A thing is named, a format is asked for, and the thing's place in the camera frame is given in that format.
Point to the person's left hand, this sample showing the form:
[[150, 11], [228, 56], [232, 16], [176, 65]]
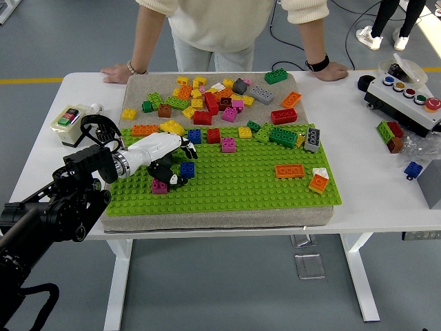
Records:
[[332, 73]]

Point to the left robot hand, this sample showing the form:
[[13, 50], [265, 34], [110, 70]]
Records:
[[155, 145]]

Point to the person's right hand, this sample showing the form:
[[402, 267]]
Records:
[[117, 73]]

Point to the blue square brick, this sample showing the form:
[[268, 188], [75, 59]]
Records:
[[187, 169], [195, 137]]

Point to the pink square brick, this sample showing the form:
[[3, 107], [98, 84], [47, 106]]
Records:
[[228, 145], [158, 188], [229, 114]]

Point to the red square brick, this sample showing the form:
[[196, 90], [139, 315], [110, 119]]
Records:
[[214, 136]]

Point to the person's left forearm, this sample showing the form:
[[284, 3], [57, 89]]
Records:
[[311, 38]]

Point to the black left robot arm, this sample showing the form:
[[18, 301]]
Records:
[[86, 162]]

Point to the person's right forearm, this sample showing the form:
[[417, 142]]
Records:
[[146, 38]]

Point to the orange long brick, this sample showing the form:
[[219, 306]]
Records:
[[144, 130]]

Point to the yellow curved brick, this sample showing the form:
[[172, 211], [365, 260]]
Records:
[[170, 127]]

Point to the brown square brick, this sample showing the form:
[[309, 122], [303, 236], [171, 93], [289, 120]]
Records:
[[164, 111]]

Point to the small dark green brick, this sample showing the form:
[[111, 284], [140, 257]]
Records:
[[147, 107], [254, 126]]

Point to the light green long brick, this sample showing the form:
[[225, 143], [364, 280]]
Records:
[[176, 103]]

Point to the red long brick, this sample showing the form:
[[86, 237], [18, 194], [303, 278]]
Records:
[[284, 116]]

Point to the red tall brick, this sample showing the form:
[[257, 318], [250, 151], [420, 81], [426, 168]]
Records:
[[211, 103]]

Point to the grey long brick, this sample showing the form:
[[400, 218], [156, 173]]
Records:
[[262, 95], [312, 140]]

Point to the yellow angled brick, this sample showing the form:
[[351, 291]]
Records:
[[199, 81]]

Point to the dark green long brick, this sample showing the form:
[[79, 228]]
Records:
[[283, 137]]

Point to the dark red brick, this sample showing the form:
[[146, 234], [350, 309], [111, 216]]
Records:
[[225, 103]]

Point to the yellow square brick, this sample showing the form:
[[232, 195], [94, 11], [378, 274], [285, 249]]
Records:
[[245, 132]]

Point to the green studded baseplate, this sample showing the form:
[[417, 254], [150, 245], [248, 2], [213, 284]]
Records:
[[241, 193]]

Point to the orange flat brick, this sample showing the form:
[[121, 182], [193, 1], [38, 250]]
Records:
[[289, 171]]

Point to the orange and yellow brick stack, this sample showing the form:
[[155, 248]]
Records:
[[318, 183]]

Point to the black wristwatch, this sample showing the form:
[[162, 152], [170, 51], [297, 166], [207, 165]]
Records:
[[317, 64]]

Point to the dark small part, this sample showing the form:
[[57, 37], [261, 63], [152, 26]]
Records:
[[395, 70]]

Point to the white push-button control box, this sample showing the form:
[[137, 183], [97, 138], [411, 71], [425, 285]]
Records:
[[396, 100]]

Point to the person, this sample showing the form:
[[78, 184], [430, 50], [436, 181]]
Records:
[[220, 27], [382, 17]]

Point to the clear round container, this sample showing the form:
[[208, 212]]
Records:
[[411, 70]]

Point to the grey-brown foam mat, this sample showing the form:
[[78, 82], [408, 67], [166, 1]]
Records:
[[213, 222]]

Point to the clear plastic bag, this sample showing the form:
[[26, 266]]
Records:
[[418, 148]]

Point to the white furniture base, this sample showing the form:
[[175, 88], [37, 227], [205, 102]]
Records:
[[7, 13]]

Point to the white table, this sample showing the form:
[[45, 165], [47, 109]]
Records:
[[372, 193]]

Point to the grey box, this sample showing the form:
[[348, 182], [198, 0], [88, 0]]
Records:
[[432, 188]]

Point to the clear floor plate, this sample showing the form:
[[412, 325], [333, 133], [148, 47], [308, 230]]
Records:
[[310, 266], [303, 240]]

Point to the table control panel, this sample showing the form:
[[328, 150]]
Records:
[[420, 236]]

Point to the beige switch box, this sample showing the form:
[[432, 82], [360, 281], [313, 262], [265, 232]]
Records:
[[69, 119]]

